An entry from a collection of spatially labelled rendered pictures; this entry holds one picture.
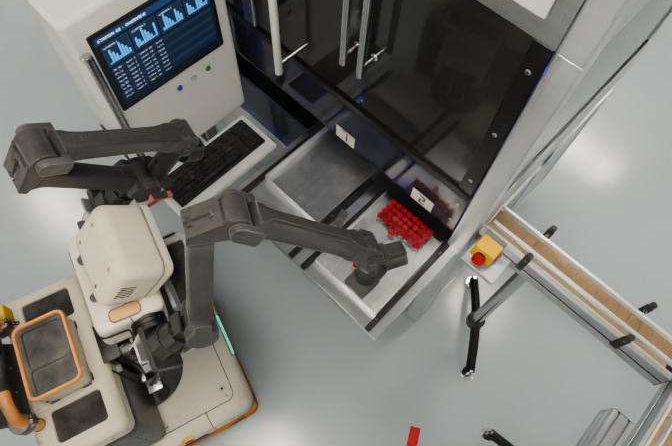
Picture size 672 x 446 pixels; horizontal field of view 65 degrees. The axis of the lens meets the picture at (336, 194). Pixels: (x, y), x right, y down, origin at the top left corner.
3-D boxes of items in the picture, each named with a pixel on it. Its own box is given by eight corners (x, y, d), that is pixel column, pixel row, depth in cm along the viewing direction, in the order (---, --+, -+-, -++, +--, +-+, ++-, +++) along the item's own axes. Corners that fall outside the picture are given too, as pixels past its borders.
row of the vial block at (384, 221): (378, 216, 182) (380, 210, 178) (419, 250, 177) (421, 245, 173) (374, 220, 181) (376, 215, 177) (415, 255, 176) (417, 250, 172)
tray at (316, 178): (333, 124, 200) (333, 118, 196) (384, 166, 192) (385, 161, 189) (265, 179, 187) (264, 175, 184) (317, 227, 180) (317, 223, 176)
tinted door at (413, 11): (361, 106, 163) (384, -66, 111) (473, 195, 150) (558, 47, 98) (360, 107, 163) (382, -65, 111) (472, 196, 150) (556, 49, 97)
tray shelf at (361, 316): (323, 119, 203) (323, 116, 201) (468, 239, 182) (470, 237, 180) (226, 198, 186) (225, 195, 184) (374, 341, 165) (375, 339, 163)
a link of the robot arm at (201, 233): (173, 192, 101) (180, 233, 95) (244, 184, 106) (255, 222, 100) (180, 315, 133) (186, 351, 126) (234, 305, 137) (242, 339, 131)
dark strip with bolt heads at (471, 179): (443, 218, 170) (534, 37, 99) (454, 227, 168) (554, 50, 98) (441, 220, 169) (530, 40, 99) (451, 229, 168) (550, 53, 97)
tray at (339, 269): (383, 196, 186) (384, 191, 183) (442, 244, 178) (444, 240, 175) (315, 262, 174) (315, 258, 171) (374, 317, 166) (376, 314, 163)
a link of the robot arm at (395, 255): (354, 232, 130) (366, 260, 125) (397, 218, 132) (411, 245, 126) (355, 258, 139) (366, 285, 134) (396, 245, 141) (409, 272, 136)
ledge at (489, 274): (484, 232, 183) (485, 230, 181) (515, 257, 179) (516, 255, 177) (459, 259, 178) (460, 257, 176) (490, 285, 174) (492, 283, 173)
